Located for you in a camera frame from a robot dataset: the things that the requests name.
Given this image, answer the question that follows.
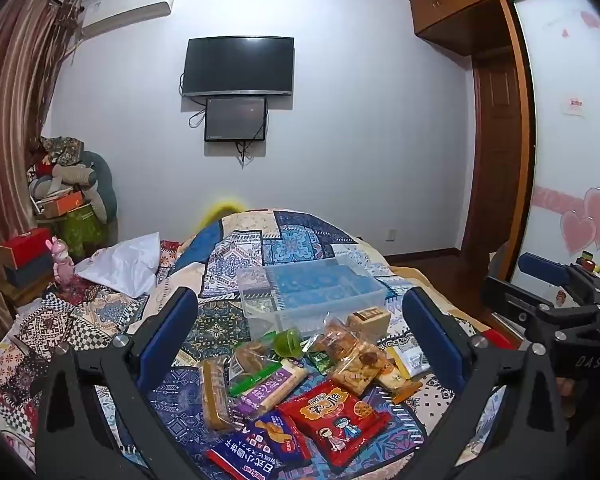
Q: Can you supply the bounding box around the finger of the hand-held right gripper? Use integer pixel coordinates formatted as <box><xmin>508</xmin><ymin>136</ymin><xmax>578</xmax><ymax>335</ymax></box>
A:
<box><xmin>518</xmin><ymin>252</ymin><xmax>600</xmax><ymax>306</ymax></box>
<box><xmin>482</xmin><ymin>274</ymin><xmax>600</xmax><ymax>342</ymax></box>

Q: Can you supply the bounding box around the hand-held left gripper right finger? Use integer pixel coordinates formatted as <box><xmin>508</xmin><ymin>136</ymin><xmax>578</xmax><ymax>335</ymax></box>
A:
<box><xmin>401</xmin><ymin>287</ymin><xmax>568</xmax><ymax>480</ymax></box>

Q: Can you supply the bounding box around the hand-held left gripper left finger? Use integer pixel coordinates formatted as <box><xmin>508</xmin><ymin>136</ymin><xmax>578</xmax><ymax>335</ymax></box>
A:
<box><xmin>34</xmin><ymin>286</ymin><xmax>201</xmax><ymax>480</ymax></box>

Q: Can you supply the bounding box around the orange snack packet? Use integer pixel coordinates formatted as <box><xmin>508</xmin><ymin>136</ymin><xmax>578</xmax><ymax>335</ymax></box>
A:
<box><xmin>375</xmin><ymin>360</ymin><xmax>424</xmax><ymax>405</ymax></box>

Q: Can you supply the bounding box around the tan boxy snack packet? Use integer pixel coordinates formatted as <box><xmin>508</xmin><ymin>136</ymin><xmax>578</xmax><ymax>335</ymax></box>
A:
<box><xmin>346</xmin><ymin>306</ymin><xmax>392</xmax><ymax>344</ymax></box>

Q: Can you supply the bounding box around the brown cake bar packet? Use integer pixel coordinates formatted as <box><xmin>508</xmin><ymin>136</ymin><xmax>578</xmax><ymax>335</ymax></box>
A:
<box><xmin>199</xmin><ymin>356</ymin><xmax>232</xmax><ymax>433</ymax></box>

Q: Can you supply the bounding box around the green-sealed clear cookie bag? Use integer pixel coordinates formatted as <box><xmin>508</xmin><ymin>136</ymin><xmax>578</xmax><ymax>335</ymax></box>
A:
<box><xmin>227</xmin><ymin>339</ymin><xmax>282</xmax><ymax>397</ymax></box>

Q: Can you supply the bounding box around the green jelly cup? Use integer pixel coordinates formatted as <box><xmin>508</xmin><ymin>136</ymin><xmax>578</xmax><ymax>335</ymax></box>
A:
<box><xmin>272</xmin><ymin>327</ymin><xmax>302</xmax><ymax>361</ymax></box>

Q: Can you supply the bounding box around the purple snack packet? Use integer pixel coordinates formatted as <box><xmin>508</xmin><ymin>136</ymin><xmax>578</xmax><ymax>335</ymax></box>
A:
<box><xmin>235</xmin><ymin>361</ymin><xmax>309</xmax><ymax>419</ymax></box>

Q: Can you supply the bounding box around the clear plastic storage container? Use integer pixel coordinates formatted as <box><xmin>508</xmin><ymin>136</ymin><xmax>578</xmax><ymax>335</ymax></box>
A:
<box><xmin>236</xmin><ymin>255</ymin><xmax>386</xmax><ymax>342</ymax></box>

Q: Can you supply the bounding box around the red snack packet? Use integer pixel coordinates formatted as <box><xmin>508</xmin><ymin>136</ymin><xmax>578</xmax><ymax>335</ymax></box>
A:
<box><xmin>279</xmin><ymin>379</ymin><xmax>394</xmax><ymax>467</ymax></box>

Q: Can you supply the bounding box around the blue snack packet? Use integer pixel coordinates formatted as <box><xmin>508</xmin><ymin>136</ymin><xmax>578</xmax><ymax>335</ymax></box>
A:
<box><xmin>206</xmin><ymin>409</ymin><xmax>312</xmax><ymax>480</ymax></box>

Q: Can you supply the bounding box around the person's right hand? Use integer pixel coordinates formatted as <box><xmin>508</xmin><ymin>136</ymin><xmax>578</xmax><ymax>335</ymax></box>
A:
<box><xmin>557</xmin><ymin>376</ymin><xmax>581</xmax><ymax>420</ymax></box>

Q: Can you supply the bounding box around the white sachet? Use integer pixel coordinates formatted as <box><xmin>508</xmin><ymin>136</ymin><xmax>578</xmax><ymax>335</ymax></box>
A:
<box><xmin>386</xmin><ymin>345</ymin><xmax>432</xmax><ymax>377</ymax></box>

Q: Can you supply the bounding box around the dark grey chair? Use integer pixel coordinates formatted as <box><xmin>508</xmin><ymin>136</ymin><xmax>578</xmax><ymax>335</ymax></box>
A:
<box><xmin>486</xmin><ymin>240</ymin><xmax>521</xmax><ymax>287</ymax></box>

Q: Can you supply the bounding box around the white pillow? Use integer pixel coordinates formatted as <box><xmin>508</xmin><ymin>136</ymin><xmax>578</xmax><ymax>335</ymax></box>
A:
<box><xmin>74</xmin><ymin>231</ymin><xmax>162</xmax><ymax>299</ymax></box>

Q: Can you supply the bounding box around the white sliding wardrobe door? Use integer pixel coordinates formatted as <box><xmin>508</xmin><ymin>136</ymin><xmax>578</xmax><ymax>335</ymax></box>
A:
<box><xmin>510</xmin><ymin>0</ymin><xmax>600</xmax><ymax>311</ymax></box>

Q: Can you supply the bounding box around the wooden door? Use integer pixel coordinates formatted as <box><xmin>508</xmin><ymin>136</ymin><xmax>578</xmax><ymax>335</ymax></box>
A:
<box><xmin>471</xmin><ymin>56</ymin><xmax>522</xmax><ymax>257</ymax></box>

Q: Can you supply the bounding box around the pink plush toy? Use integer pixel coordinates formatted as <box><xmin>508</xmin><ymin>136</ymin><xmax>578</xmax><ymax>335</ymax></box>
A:
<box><xmin>45</xmin><ymin>236</ymin><xmax>77</xmax><ymax>287</ymax></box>

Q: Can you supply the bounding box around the dark grey box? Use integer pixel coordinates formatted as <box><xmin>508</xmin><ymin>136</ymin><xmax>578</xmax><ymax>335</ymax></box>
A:
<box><xmin>2</xmin><ymin>254</ymin><xmax>57</xmax><ymax>289</ymax></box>

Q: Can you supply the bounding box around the teal cushion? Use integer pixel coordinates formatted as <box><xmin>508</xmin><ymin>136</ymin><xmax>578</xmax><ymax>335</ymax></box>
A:
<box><xmin>79</xmin><ymin>150</ymin><xmax>119</xmax><ymax>224</ymax></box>

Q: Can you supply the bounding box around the orange box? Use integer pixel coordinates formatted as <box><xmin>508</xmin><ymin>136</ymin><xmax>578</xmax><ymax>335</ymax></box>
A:
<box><xmin>41</xmin><ymin>190</ymin><xmax>84</xmax><ymax>219</ymax></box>

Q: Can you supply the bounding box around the red box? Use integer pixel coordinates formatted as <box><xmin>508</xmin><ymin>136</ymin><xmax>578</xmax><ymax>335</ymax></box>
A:
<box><xmin>0</xmin><ymin>227</ymin><xmax>54</xmax><ymax>269</ymax></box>

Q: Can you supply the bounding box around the grey plush toy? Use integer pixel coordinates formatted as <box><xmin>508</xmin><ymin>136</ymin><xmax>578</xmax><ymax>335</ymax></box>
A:
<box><xmin>34</xmin><ymin>161</ymin><xmax>109</xmax><ymax>222</ymax></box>

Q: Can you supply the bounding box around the patterned cloth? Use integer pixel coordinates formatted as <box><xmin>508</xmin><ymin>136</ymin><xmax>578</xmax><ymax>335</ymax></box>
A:
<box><xmin>39</xmin><ymin>135</ymin><xmax>85</xmax><ymax>167</ymax></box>

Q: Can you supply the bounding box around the small black monitor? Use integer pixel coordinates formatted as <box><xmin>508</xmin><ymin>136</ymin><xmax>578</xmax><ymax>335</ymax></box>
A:
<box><xmin>204</xmin><ymin>96</ymin><xmax>269</xmax><ymax>143</ymax></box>

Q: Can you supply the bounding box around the striped curtain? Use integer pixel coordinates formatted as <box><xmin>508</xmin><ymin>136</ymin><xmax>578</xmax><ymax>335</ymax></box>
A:
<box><xmin>0</xmin><ymin>0</ymin><xmax>85</xmax><ymax>322</ymax></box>

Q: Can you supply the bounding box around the wooden overhead cabinet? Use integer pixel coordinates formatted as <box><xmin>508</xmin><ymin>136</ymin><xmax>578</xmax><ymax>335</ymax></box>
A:
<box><xmin>408</xmin><ymin>0</ymin><xmax>512</xmax><ymax>59</ymax></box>

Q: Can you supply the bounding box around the white air conditioner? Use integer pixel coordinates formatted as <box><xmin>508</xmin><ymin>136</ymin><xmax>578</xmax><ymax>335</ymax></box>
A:
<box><xmin>79</xmin><ymin>0</ymin><xmax>174</xmax><ymax>39</ymax></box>

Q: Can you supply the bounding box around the black wall television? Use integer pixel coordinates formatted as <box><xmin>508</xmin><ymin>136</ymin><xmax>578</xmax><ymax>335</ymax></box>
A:
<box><xmin>181</xmin><ymin>36</ymin><xmax>296</xmax><ymax>98</ymax></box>

